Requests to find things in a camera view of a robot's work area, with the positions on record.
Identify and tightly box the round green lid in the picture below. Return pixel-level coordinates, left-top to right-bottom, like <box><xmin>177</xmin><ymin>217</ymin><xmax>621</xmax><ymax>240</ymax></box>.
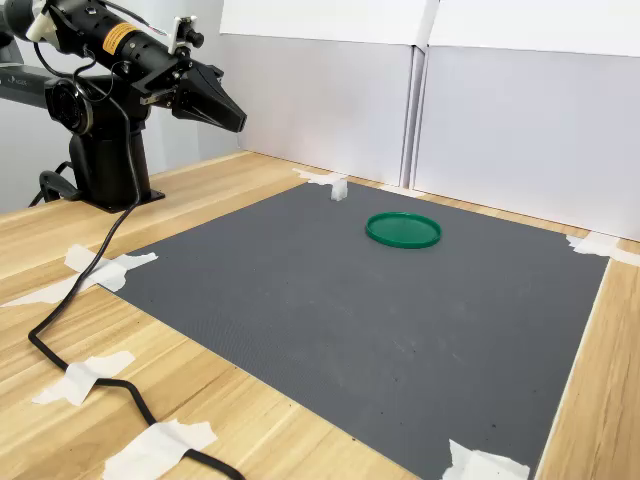
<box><xmin>364</xmin><ymin>211</ymin><xmax>443</xmax><ymax>250</ymax></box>

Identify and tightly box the white partition panel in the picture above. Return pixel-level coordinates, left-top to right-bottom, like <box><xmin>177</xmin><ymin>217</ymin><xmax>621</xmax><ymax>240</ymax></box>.
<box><xmin>219</xmin><ymin>0</ymin><xmax>429</xmax><ymax>189</ymax></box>
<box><xmin>412</xmin><ymin>0</ymin><xmax>640</xmax><ymax>244</ymax></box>

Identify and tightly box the dark grey mat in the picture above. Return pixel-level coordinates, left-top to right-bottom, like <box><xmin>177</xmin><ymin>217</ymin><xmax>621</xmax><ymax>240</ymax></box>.
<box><xmin>97</xmin><ymin>180</ymin><xmax>611</xmax><ymax>480</ymax></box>

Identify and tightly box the small white camera box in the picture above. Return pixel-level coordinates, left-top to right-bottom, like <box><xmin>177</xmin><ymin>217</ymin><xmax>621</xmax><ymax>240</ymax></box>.
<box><xmin>167</xmin><ymin>14</ymin><xmax>205</xmax><ymax>57</ymax></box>

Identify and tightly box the white cable clamp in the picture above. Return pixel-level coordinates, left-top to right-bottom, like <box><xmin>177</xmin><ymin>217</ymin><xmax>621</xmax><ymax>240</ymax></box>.
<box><xmin>25</xmin><ymin>7</ymin><xmax>54</xmax><ymax>42</ymax></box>

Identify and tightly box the black power cable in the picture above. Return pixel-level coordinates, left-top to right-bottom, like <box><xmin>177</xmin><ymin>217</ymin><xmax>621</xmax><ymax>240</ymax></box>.
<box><xmin>28</xmin><ymin>159</ymin><xmax>81</xmax><ymax>207</ymax></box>

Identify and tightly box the black camera cable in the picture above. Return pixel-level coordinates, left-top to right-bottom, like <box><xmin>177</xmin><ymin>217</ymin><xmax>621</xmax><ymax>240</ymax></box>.
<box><xmin>27</xmin><ymin>42</ymin><xmax>246</xmax><ymax>480</ymax></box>

